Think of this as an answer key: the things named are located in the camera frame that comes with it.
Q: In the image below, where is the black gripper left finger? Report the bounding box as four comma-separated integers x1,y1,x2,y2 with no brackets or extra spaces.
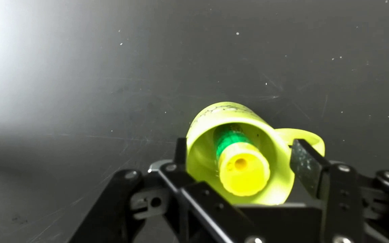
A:
68,138,257,243

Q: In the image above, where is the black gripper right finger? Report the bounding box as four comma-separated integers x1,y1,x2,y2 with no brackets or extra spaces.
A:
290,140,389,243

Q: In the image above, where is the yellow-green mug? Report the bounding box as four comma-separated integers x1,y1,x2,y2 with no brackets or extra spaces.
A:
186,102,325,206

